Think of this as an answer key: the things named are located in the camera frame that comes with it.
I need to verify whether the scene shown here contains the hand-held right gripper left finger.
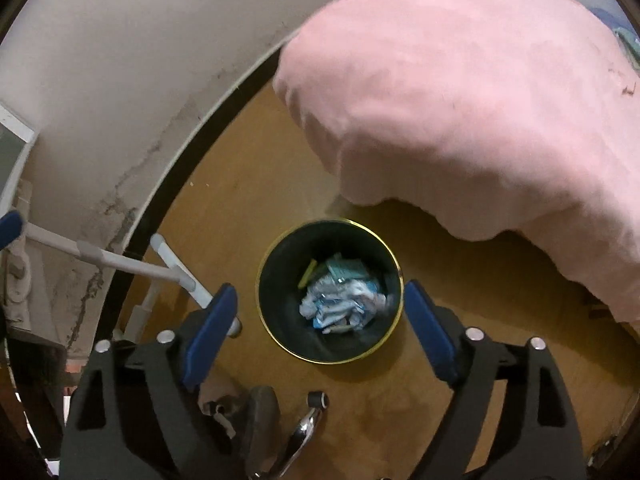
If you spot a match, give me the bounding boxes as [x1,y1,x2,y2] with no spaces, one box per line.
[59,283,247,480]

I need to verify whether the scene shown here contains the blue white wrapper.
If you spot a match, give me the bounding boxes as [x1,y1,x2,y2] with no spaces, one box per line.
[350,280,397,330]
[299,282,353,335]

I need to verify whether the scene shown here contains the black bin with gold rim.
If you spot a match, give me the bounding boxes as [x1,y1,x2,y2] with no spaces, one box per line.
[255,217,404,364]

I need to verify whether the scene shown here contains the teal packet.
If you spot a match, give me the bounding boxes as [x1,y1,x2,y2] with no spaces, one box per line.
[326,254,368,282]

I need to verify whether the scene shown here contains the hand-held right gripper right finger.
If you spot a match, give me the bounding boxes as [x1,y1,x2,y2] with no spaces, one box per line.
[403,280,587,480]

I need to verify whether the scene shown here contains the yellow green stick wrapper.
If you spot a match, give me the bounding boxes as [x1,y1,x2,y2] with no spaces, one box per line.
[298,259,319,290]

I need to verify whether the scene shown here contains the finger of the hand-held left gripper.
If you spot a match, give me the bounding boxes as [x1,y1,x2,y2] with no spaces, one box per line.
[0,210,25,252]

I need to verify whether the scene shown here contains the chrome chair base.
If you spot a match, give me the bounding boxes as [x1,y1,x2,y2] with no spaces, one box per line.
[200,385,332,480]

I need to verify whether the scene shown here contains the pink blanket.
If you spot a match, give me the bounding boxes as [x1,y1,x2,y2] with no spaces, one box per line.
[272,0,640,327]

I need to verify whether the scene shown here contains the white table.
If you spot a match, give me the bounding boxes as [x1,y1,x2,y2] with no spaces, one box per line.
[21,222,244,343]

